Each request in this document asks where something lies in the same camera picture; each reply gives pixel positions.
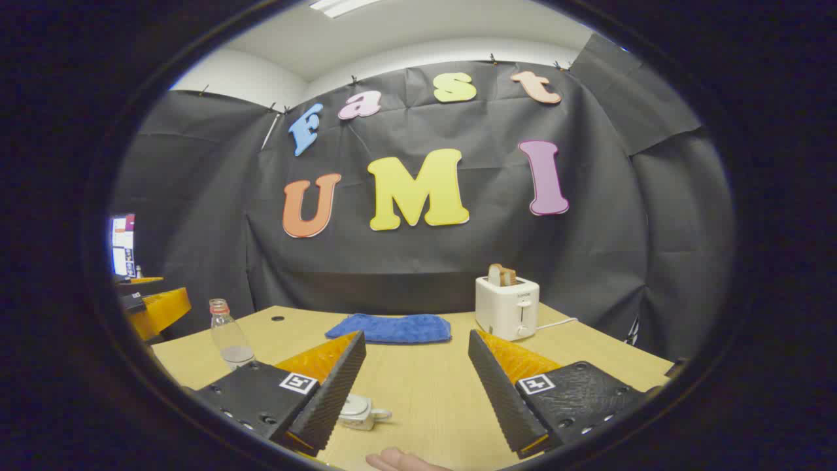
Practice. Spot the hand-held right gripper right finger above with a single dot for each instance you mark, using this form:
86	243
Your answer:
500	399

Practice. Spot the clear plastic water bottle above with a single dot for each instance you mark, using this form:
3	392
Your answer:
230	337

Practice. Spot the ceiling light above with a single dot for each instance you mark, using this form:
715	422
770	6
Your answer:
340	5

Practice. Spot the white teacup lid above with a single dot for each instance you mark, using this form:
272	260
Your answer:
355	405

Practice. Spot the computer monitor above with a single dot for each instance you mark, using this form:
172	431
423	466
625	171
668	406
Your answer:
122	245

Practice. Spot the white ceramic teacup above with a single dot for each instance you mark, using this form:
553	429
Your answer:
361	424

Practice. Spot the blue towel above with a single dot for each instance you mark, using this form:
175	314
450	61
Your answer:
392	328

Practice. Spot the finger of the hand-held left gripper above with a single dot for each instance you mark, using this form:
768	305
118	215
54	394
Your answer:
140	280
163	311

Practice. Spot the black backdrop cloth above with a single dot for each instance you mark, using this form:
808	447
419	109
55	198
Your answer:
588	261

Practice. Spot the white toaster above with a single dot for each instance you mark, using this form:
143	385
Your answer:
503	307

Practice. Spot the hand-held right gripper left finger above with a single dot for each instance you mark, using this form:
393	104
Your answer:
333	392

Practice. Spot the toast bread slice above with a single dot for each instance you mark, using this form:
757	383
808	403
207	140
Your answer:
502	275

